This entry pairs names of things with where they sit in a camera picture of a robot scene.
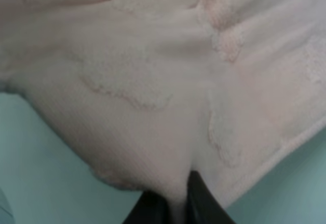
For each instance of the pink towel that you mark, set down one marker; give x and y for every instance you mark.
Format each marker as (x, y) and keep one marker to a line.
(145, 91)

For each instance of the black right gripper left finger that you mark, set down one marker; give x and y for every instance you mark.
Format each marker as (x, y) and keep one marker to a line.
(151, 208)

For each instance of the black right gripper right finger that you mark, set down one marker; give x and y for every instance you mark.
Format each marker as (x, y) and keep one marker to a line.
(202, 208)

